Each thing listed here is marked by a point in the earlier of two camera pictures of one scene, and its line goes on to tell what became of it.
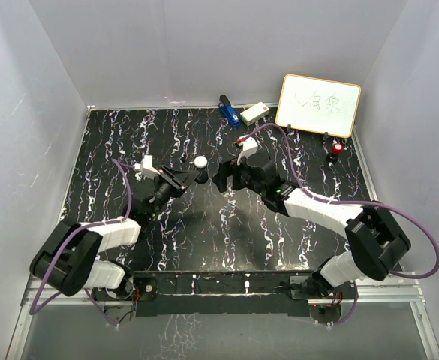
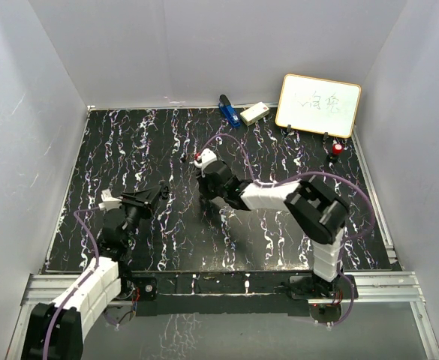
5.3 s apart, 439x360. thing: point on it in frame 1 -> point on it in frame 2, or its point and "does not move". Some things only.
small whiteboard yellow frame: (320, 106) does not move
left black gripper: (187, 177) -> (146, 200)
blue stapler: (227, 109) does not move
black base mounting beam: (221, 293) does not move
